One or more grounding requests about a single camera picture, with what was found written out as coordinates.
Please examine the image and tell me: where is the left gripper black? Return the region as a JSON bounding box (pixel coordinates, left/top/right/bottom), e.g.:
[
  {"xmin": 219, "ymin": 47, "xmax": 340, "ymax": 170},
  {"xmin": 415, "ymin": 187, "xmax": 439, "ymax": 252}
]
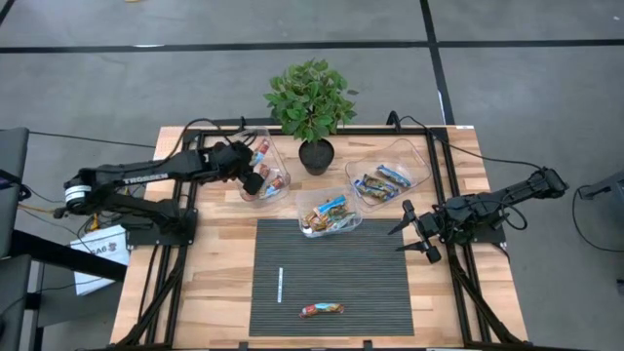
[{"xmin": 204, "ymin": 138, "xmax": 267, "ymax": 196}]

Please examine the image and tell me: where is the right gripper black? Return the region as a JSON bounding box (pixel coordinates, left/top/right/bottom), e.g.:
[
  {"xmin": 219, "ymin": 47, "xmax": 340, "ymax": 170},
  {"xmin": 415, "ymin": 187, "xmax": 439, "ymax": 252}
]
[{"xmin": 387, "ymin": 198, "xmax": 457, "ymax": 265}]

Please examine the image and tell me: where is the purple blue granola bar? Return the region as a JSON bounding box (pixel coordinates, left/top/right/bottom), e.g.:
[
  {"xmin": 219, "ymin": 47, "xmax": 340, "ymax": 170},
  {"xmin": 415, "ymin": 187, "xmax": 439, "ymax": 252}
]
[
  {"xmin": 354, "ymin": 174, "xmax": 401, "ymax": 202},
  {"xmin": 375, "ymin": 164, "xmax": 413, "ymax": 189}
]

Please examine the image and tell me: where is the long clear plastic bin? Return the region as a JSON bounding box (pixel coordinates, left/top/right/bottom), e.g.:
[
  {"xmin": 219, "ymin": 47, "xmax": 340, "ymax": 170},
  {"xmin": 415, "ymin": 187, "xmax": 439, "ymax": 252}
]
[{"xmin": 221, "ymin": 126, "xmax": 293, "ymax": 203}]

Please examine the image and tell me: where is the black bar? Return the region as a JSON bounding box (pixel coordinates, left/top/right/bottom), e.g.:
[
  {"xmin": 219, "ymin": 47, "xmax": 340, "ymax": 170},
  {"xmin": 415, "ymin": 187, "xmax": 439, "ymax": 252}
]
[{"xmin": 211, "ymin": 115, "xmax": 280, "ymax": 128}]

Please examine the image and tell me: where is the small clear plastic bin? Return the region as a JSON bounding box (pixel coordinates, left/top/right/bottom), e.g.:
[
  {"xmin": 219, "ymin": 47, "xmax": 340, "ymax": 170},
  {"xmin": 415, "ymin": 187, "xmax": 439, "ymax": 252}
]
[{"xmin": 294, "ymin": 187, "xmax": 365, "ymax": 239}]

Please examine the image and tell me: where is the dark ribbed mat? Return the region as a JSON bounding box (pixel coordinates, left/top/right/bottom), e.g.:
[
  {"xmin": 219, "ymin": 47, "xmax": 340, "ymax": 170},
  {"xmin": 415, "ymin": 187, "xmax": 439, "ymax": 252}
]
[{"xmin": 248, "ymin": 217, "xmax": 415, "ymax": 338}]

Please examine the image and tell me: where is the wide clear plastic bin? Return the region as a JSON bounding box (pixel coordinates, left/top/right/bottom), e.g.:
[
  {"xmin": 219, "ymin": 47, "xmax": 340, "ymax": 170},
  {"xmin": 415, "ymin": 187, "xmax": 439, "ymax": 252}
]
[{"xmin": 344, "ymin": 137, "xmax": 433, "ymax": 209}]

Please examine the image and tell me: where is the green plant in black pot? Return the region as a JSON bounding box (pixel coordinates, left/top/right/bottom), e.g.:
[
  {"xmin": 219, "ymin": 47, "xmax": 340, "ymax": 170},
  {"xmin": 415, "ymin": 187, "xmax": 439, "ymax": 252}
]
[{"xmin": 262, "ymin": 58, "xmax": 360, "ymax": 176}]

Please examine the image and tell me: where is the white paper box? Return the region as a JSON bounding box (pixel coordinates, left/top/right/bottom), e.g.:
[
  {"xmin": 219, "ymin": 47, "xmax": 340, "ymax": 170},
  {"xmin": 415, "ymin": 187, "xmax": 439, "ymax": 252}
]
[{"xmin": 69, "ymin": 223, "xmax": 132, "ymax": 297}]

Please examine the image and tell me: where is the grey stand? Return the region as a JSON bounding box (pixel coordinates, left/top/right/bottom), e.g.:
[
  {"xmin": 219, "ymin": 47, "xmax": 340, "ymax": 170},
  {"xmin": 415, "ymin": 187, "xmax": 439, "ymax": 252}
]
[{"xmin": 576, "ymin": 170, "xmax": 624, "ymax": 215}]

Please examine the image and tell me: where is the black beam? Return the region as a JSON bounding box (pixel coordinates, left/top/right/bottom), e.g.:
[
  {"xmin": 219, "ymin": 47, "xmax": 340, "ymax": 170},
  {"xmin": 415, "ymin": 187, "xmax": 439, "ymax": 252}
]
[{"xmin": 9, "ymin": 228, "xmax": 129, "ymax": 283}]

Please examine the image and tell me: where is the dark grey chair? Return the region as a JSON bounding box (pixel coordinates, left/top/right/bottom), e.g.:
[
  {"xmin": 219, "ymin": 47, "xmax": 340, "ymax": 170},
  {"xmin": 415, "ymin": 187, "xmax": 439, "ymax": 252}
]
[{"xmin": 0, "ymin": 253, "xmax": 33, "ymax": 351}]

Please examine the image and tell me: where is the long black arm cable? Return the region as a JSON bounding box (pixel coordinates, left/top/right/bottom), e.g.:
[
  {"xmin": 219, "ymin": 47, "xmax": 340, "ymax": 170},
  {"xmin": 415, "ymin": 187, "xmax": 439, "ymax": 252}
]
[{"xmin": 386, "ymin": 110, "xmax": 545, "ymax": 172}]

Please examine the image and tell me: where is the black aluminium table frame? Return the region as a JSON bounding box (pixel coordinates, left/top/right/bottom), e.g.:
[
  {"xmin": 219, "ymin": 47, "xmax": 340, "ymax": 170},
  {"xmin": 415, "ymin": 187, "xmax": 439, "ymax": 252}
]
[{"xmin": 109, "ymin": 125, "xmax": 530, "ymax": 351}]

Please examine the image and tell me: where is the thin black floor cable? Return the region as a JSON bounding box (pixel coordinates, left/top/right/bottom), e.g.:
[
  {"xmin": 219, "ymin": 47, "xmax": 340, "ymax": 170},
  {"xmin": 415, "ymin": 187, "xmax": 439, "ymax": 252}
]
[{"xmin": 27, "ymin": 130, "xmax": 158, "ymax": 149}]

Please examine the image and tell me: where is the black looped floor cable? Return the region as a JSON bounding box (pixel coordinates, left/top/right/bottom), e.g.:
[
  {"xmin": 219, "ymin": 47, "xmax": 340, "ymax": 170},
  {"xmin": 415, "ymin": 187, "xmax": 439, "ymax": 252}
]
[{"xmin": 571, "ymin": 183, "xmax": 624, "ymax": 254}]

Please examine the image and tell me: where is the yellow cable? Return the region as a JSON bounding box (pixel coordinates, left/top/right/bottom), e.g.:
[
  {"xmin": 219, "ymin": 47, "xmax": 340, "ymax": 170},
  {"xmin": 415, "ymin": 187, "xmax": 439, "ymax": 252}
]
[{"xmin": 19, "ymin": 202, "xmax": 101, "ymax": 231}]

